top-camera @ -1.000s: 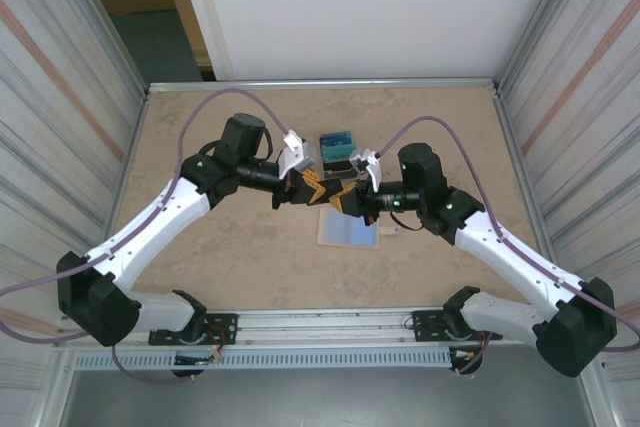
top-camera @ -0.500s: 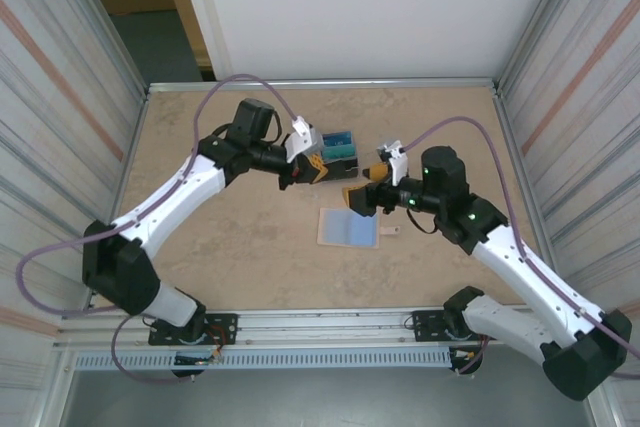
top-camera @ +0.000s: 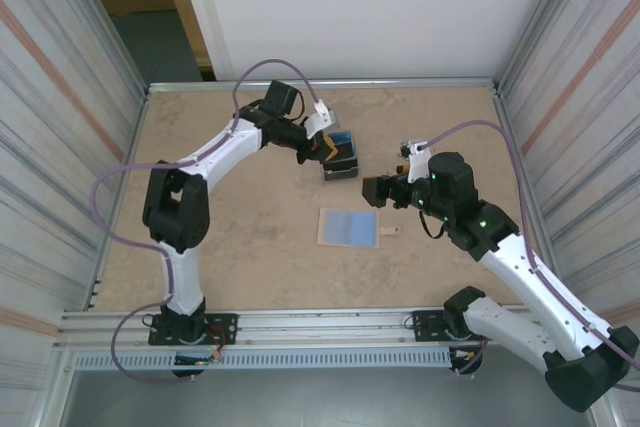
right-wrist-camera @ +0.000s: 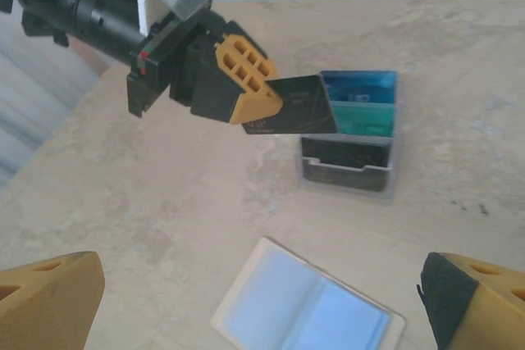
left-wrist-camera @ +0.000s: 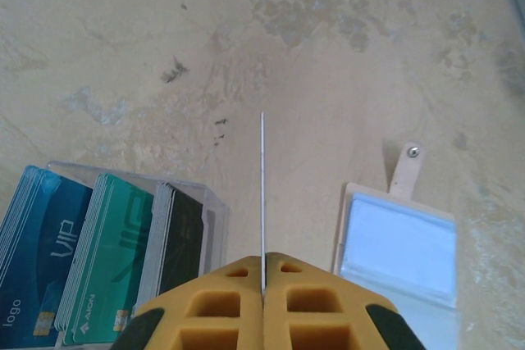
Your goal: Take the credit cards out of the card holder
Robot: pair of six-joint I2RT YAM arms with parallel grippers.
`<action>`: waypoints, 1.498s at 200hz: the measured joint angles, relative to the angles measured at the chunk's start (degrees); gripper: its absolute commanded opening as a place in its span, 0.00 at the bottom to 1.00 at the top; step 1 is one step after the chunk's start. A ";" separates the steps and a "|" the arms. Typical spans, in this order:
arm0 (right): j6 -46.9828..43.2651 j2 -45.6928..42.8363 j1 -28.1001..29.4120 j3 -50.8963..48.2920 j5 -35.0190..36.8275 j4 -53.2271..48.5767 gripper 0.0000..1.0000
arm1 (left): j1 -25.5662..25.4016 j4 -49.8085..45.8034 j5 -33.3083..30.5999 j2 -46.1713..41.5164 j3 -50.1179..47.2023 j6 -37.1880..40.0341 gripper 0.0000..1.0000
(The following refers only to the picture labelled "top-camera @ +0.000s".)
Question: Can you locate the blue credit card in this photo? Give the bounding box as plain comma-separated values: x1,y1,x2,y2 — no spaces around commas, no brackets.
331,132,357,159

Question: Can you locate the clear plastic card box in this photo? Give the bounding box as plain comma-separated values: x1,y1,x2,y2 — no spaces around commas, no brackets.
321,130,362,183

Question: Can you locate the beige leather card holder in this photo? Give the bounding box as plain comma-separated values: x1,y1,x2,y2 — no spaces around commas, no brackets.
317,206,403,250

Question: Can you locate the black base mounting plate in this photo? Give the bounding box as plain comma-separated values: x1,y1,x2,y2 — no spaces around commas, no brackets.
148,313,239,347
410,310,496,344

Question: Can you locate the translucent corrugated side panel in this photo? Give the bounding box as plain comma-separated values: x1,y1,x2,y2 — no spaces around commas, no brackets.
494,0,640,427
0,0,149,427

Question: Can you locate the grey metal shelf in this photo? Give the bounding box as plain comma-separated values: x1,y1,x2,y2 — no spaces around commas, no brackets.
59,369,601,427

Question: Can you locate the small circuit board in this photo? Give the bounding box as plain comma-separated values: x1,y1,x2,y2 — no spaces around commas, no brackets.
173,352,224,366

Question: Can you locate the aluminium table frame rail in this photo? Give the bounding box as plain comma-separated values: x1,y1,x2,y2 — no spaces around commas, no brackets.
147,77,501,94

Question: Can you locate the white door frame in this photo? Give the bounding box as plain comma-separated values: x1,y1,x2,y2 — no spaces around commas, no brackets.
172,0,235,82

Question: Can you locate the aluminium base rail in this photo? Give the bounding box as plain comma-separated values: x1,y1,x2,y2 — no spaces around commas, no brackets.
58,307,509,349

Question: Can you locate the grey slotted cable duct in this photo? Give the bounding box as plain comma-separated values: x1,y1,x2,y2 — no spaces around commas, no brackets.
73,349,451,371

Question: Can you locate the aluminium frame post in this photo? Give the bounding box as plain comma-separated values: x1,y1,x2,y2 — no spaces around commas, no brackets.
492,0,589,98
69,0,151,103

